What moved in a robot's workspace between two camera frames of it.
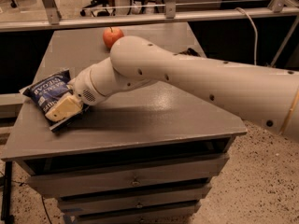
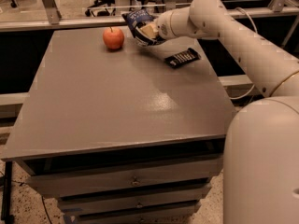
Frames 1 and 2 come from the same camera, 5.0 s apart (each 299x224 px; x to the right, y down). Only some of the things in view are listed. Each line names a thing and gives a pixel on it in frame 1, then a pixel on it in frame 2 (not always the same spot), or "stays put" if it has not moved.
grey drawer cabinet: x=148 y=154 stays put
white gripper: x=83 y=85 to x=163 y=27
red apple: x=111 y=35 stays put
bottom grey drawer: x=176 y=217 stays put
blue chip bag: x=43 y=91 to x=137 y=19
